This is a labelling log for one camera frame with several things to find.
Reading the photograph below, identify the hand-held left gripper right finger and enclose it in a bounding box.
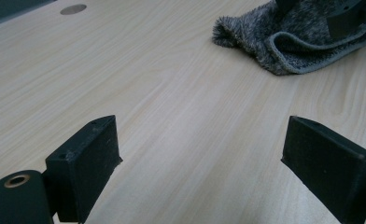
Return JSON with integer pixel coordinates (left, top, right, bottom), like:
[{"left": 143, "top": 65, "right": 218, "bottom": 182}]
[{"left": 280, "top": 115, "right": 366, "bottom": 224}]

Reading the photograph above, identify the grey fluffy cloth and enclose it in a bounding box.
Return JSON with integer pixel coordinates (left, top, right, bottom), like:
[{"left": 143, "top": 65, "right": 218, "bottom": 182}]
[{"left": 212, "top": 0, "right": 366, "bottom": 77}]

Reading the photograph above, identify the round table cable grommet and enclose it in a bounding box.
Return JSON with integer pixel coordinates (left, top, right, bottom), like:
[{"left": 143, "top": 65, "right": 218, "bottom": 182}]
[{"left": 59, "top": 3, "right": 88, "bottom": 16}]

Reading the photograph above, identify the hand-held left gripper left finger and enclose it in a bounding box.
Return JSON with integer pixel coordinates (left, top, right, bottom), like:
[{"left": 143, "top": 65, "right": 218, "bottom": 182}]
[{"left": 44, "top": 115, "right": 123, "bottom": 224}]

